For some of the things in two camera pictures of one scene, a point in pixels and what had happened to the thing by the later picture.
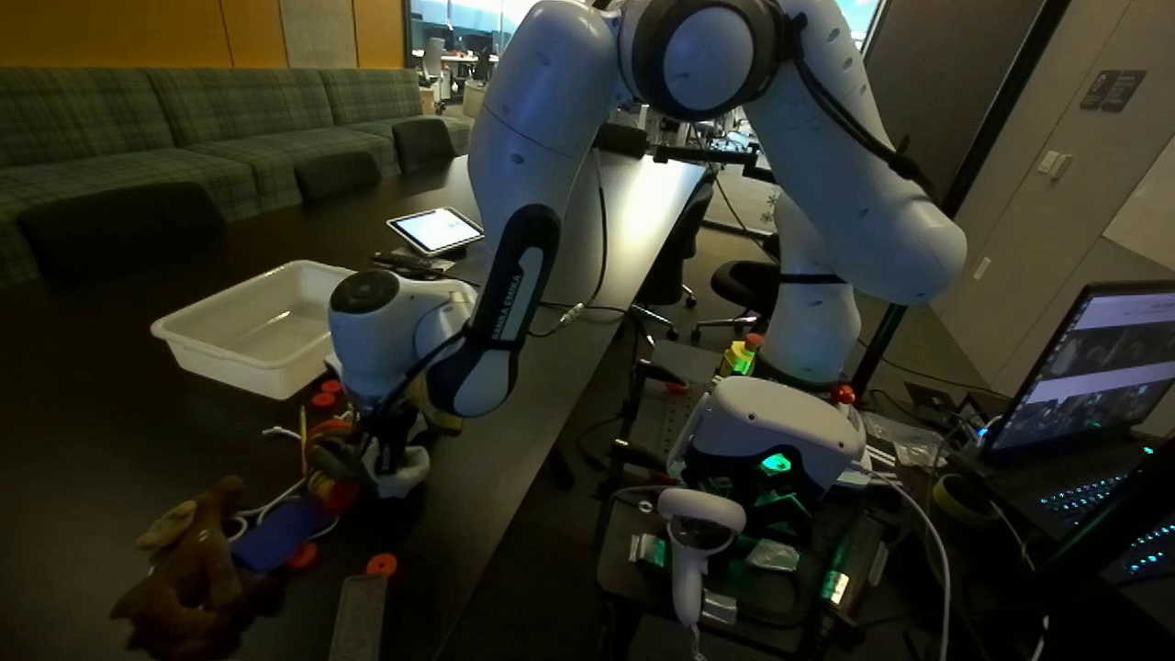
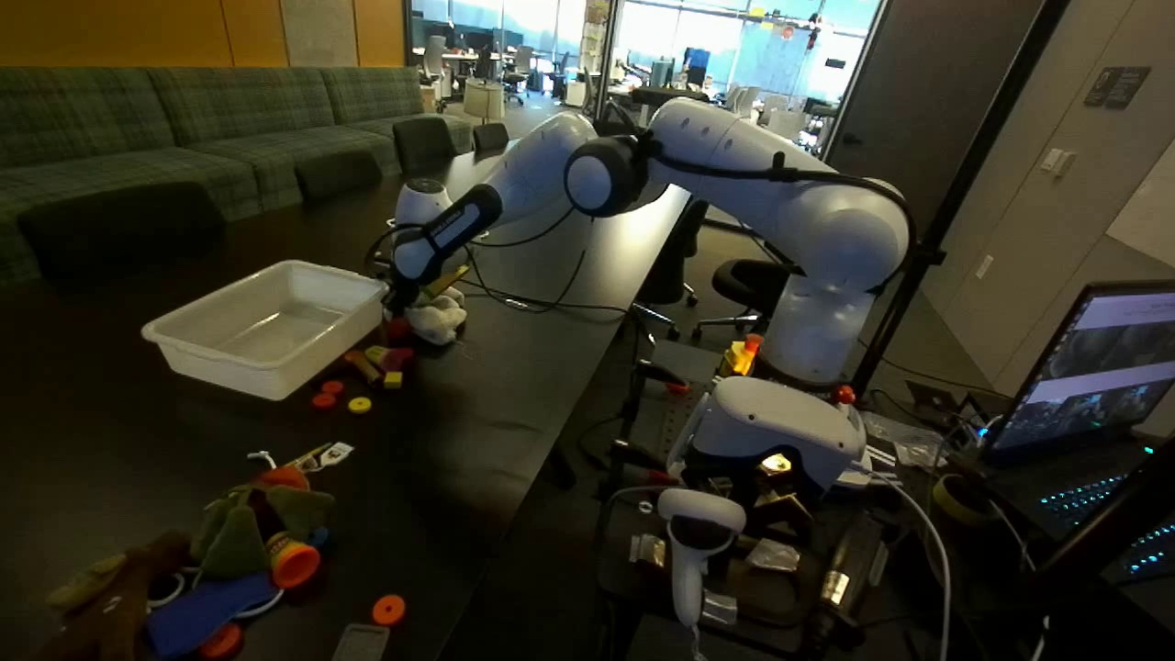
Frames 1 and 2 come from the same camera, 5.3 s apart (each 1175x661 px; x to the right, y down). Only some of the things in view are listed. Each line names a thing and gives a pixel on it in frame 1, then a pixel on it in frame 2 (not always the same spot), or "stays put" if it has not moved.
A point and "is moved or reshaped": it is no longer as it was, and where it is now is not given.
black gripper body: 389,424 to 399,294
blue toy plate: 278,535 to 180,622
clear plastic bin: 267,333 stays put
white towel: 399,484 is moved or reshaped
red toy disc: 384,564 to 386,609
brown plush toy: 196,604 to 105,616
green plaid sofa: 122,178 stays put
